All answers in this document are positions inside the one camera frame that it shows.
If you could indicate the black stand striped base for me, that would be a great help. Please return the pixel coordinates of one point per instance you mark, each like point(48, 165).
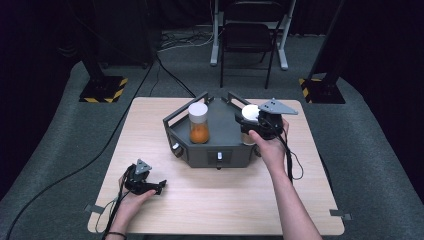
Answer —
point(321, 90)
point(103, 88)

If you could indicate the person's left hand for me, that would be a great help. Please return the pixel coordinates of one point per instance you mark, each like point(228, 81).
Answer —
point(131, 206)

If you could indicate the orange spice jar white lid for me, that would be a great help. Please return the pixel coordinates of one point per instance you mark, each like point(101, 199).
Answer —
point(199, 125)

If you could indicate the black folding chair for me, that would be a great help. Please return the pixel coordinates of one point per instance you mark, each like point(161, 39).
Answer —
point(248, 36)

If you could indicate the person's right hand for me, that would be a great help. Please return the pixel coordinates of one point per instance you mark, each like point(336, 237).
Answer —
point(271, 150)

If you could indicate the grey tape strip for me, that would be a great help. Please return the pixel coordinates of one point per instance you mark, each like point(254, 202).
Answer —
point(340, 214)
point(90, 208)

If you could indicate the spice jar white spout lid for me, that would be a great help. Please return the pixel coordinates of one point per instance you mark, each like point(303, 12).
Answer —
point(250, 112)

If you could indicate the white desk leg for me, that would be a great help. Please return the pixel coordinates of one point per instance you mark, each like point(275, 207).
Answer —
point(215, 36)
point(285, 43)

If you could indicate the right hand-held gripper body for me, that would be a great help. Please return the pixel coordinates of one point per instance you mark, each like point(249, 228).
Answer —
point(270, 120)

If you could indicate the dark grey corner rack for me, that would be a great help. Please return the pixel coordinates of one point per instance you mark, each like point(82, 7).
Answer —
point(220, 133)

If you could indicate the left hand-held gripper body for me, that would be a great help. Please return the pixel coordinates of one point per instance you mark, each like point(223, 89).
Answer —
point(138, 178)

